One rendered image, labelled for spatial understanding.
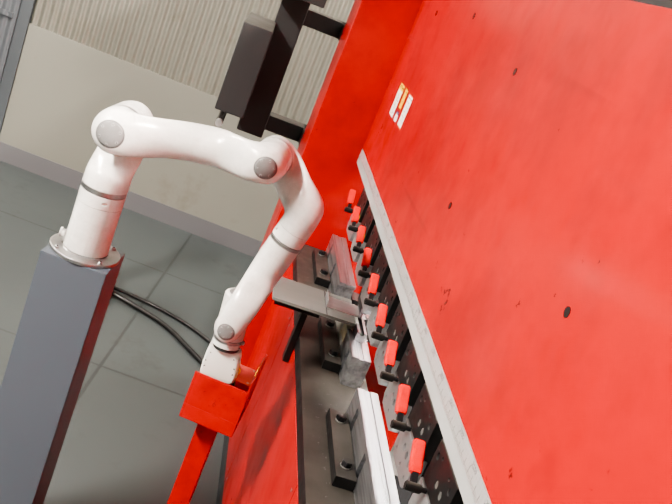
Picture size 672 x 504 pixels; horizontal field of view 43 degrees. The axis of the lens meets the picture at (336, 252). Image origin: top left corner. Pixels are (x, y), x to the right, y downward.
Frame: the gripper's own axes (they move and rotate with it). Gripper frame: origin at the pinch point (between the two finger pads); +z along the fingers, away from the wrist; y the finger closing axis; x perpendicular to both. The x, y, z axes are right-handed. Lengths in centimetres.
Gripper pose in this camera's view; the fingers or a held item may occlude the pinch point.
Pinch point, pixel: (212, 393)
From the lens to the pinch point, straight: 246.1
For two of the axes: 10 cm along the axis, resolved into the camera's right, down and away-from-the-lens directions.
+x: -1.3, 2.8, -9.5
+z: -2.9, 9.1, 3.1
